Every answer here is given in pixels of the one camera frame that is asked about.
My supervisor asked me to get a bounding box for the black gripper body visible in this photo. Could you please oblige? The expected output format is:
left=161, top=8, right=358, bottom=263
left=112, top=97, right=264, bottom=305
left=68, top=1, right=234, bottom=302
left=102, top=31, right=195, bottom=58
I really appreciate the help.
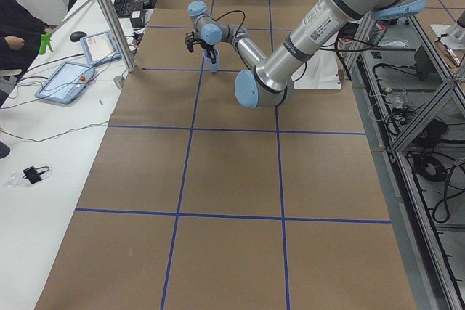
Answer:
left=184, top=31, right=209, bottom=53

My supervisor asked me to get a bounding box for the brown paper table cover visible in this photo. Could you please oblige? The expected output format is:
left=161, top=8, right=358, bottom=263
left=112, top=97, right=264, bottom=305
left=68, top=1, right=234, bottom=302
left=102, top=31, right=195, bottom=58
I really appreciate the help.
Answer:
left=36, top=0, right=416, bottom=309

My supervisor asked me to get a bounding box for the teach pendant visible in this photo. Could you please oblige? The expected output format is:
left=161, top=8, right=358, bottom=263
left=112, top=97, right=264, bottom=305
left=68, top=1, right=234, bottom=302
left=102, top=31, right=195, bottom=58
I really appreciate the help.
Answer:
left=35, top=62, right=95, bottom=105
left=80, top=30, right=121, bottom=66

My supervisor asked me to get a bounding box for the light blue plastic cup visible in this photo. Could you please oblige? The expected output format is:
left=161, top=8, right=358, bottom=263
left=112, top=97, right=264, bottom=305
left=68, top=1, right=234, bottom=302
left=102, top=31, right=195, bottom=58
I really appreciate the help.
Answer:
left=203, top=49, right=219, bottom=73

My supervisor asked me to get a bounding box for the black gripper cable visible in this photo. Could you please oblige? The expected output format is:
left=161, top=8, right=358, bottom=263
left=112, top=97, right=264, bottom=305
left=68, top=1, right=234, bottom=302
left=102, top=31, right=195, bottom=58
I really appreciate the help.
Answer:
left=212, top=10, right=246, bottom=35

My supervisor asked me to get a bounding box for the small black adapter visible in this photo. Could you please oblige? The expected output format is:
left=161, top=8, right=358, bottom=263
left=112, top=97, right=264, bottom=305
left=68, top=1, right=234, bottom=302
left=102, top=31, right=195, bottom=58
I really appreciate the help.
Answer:
left=23, top=166, right=50, bottom=184

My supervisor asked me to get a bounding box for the far teach pendant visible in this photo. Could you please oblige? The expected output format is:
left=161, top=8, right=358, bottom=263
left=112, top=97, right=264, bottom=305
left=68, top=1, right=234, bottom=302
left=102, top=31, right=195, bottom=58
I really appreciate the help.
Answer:
left=80, top=30, right=121, bottom=66

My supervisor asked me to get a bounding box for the black keyboard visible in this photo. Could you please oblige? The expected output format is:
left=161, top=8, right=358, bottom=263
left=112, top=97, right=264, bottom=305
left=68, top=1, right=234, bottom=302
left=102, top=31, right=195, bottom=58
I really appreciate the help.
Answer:
left=113, top=0, right=134, bottom=18

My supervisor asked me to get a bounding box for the black computer mouse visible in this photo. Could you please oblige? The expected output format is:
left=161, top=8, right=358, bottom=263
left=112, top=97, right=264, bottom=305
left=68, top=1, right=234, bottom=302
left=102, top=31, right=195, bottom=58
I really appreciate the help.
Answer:
left=70, top=31, right=87, bottom=42

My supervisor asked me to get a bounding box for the aluminium frame post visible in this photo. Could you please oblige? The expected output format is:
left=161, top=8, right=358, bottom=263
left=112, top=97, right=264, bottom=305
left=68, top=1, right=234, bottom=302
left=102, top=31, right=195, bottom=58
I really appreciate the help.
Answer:
left=97, top=0, right=136, bottom=73

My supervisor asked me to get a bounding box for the near teach pendant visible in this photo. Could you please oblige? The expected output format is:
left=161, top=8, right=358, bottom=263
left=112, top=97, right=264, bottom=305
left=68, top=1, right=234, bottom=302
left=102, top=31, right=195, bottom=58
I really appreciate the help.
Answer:
left=35, top=62, right=95, bottom=105

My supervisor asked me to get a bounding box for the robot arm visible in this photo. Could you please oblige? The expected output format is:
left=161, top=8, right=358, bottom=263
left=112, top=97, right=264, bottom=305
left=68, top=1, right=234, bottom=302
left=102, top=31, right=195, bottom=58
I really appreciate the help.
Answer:
left=185, top=0, right=426, bottom=108

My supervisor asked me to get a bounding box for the green clamp tool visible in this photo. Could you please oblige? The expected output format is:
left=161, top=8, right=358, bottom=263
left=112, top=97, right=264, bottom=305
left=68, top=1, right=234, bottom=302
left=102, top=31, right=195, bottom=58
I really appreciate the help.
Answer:
left=39, top=32, right=53, bottom=55

